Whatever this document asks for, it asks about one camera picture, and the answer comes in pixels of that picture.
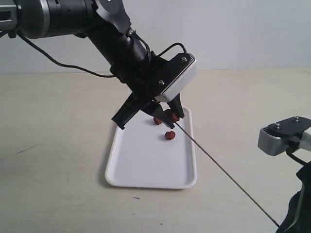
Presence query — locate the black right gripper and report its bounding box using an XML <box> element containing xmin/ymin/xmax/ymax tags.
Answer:
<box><xmin>276</xmin><ymin>165</ymin><xmax>311</xmax><ymax>233</ymax></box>

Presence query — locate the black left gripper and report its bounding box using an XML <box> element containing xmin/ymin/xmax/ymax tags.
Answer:
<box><xmin>112</xmin><ymin>56</ymin><xmax>184</xmax><ymax>130</ymax></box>

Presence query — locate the red meatball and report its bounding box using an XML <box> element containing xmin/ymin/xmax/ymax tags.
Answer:
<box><xmin>164</xmin><ymin>109</ymin><xmax>180</xmax><ymax>123</ymax></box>
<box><xmin>164</xmin><ymin>131</ymin><xmax>175</xmax><ymax>140</ymax></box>
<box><xmin>153</xmin><ymin>117</ymin><xmax>162</xmax><ymax>125</ymax></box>

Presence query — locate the thin metal skewer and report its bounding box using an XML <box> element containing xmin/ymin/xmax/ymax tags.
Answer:
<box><xmin>176</xmin><ymin>122</ymin><xmax>280</xmax><ymax>226</ymax></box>

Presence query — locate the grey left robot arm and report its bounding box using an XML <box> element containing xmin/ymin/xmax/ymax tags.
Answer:
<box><xmin>0</xmin><ymin>0</ymin><xmax>184</xmax><ymax>129</ymax></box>

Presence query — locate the white rectangular plastic tray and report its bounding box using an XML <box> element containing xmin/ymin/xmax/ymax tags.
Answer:
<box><xmin>104</xmin><ymin>107</ymin><xmax>197</xmax><ymax>189</ymax></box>

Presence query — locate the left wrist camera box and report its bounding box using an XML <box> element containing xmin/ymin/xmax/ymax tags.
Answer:
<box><xmin>155</xmin><ymin>53</ymin><xmax>196</xmax><ymax>102</ymax></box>

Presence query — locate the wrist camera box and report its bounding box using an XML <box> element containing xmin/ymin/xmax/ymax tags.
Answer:
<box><xmin>258</xmin><ymin>116</ymin><xmax>311</xmax><ymax>156</ymax></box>
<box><xmin>155</xmin><ymin>53</ymin><xmax>196</xmax><ymax>102</ymax></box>

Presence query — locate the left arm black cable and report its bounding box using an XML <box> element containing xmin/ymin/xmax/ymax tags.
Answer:
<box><xmin>0</xmin><ymin>30</ymin><xmax>189</xmax><ymax>78</ymax></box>

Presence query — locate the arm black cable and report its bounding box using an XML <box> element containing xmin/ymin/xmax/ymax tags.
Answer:
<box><xmin>0</xmin><ymin>30</ymin><xmax>189</xmax><ymax>78</ymax></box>
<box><xmin>285</xmin><ymin>140</ymin><xmax>311</xmax><ymax>168</ymax></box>

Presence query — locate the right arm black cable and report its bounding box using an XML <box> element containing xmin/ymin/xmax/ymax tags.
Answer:
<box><xmin>285</xmin><ymin>140</ymin><xmax>311</xmax><ymax>168</ymax></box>

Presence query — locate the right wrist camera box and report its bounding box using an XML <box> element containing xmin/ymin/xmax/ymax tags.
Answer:
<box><xmin>258</xmin><ymin>116</ymin><xmax>311</xmax><ymax>156</ymax></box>

